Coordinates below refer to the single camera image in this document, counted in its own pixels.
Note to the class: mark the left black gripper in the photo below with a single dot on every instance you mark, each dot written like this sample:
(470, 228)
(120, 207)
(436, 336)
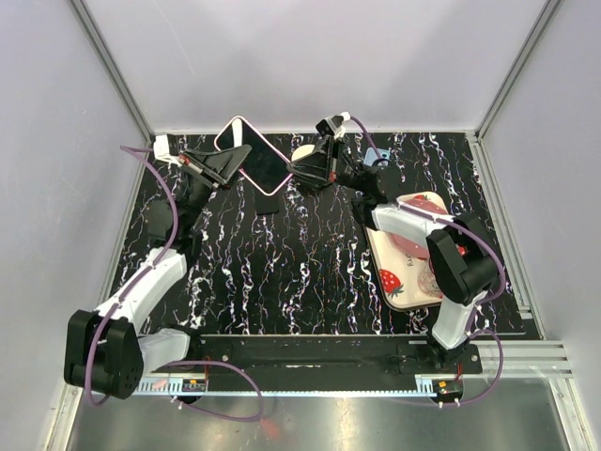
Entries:
(225, 165)

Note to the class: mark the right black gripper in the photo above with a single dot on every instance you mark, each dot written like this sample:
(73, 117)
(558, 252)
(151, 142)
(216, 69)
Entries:
(314, 169)

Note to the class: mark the pink cased phone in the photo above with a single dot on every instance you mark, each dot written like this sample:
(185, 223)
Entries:
(266, 166)

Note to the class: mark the black smartphone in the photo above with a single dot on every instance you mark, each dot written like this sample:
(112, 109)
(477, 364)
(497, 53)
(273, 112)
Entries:
(265, 204)

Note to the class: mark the light blue phone case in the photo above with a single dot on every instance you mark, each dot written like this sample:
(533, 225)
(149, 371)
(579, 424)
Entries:
(376, 157)

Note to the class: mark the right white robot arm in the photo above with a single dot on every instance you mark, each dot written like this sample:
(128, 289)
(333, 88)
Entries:
(465, 265)

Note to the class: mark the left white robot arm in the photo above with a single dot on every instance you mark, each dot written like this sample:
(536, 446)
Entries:
(106, 352)

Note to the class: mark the cream ceramic bowl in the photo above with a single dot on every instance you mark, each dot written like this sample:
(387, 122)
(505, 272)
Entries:
(302, 152)

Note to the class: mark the pink dotted plate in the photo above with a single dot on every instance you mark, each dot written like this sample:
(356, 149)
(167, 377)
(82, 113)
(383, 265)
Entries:
(424, 202)

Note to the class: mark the strawberry pattern tray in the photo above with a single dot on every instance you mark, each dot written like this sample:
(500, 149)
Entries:
(397, 271)

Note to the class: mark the pink glass mug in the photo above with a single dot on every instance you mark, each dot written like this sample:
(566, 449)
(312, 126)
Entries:
(427, 284)

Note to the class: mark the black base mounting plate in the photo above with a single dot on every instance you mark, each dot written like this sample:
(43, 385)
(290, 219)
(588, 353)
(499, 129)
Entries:
(405, 354)

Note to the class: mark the left control board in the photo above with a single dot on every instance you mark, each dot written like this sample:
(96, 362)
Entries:
(194, 385)

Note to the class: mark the control board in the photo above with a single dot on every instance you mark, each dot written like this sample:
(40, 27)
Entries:
(194, 385)
(449, 388)

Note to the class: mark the right control board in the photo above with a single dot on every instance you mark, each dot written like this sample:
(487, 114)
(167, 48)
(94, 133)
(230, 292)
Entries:
(449, 388)

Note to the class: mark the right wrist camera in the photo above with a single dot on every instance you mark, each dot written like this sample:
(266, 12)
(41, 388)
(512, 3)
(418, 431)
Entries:
(334, 126)

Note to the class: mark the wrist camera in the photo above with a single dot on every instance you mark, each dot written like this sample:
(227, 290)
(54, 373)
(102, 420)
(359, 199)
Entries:
(165, 151)
(334, 126)

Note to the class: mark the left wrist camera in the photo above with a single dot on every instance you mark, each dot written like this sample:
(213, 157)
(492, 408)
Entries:
(165, 151)

